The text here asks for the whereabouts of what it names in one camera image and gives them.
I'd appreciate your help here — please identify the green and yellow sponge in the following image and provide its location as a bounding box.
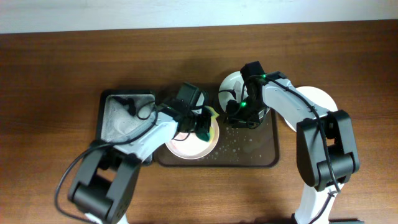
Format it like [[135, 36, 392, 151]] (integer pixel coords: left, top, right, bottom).
[[195, 106, 220, 142]]

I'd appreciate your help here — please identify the white plate with red stain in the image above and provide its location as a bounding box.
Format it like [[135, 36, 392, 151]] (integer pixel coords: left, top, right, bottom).
[[165, 119, 220, 160]]

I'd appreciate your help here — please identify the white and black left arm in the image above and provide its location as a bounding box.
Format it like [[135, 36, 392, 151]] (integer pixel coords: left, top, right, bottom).
[[68, 104, 219, 223]]

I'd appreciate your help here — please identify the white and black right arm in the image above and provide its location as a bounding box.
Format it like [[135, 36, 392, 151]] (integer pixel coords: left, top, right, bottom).
[[219, 71, 360, 223]]

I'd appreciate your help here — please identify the dark brown serving tray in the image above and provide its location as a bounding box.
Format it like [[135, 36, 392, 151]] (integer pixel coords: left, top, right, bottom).
[[154, 110, 280, 168]]

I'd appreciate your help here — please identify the clean white plate stack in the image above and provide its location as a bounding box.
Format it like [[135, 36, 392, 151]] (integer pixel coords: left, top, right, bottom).
[[280, 86, 338, 132]]

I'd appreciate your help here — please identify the black soapy water tray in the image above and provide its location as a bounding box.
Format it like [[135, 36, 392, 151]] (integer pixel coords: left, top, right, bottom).
[[95, 89, 157, 166]]

